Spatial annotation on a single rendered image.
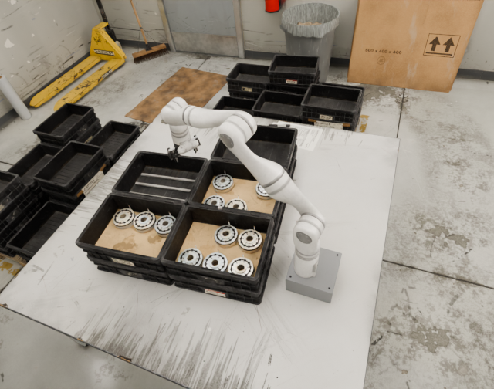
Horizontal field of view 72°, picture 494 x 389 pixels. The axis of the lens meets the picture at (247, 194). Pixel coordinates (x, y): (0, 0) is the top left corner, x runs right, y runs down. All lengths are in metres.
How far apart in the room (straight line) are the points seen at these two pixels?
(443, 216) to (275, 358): 1.81
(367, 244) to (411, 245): 0.96
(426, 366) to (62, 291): 1.89
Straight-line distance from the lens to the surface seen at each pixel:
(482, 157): 3.40
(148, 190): 1.81
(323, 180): 1.88
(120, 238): 1.66
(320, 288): 1.41
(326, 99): 2.86
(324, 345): 1.43
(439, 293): 2.46
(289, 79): 3.02
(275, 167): 1.07
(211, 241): 1.51
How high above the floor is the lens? 2.06
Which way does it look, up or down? 48 degrees down
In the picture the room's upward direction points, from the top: 8 degrees counter-clockwise
